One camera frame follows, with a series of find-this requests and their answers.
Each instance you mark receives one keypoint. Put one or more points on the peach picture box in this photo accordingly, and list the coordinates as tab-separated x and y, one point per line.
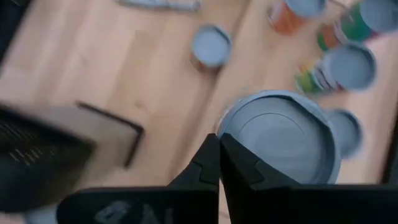
286	21

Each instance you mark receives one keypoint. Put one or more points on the black rig frame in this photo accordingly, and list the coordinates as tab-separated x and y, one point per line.
9	18

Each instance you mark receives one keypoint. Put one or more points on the pineapple print can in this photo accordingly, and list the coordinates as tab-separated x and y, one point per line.
351	67

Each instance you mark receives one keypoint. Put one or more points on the green chicken can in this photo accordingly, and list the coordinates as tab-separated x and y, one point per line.
357	28

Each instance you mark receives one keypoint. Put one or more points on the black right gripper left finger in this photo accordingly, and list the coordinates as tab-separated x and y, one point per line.
186	202

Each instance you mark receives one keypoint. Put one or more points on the short orange slice print can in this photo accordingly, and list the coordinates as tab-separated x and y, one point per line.
280	130

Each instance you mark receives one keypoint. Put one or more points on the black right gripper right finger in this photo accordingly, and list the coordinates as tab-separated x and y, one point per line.
280	205

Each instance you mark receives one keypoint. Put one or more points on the metal spoon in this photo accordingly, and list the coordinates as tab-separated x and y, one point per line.
161	4

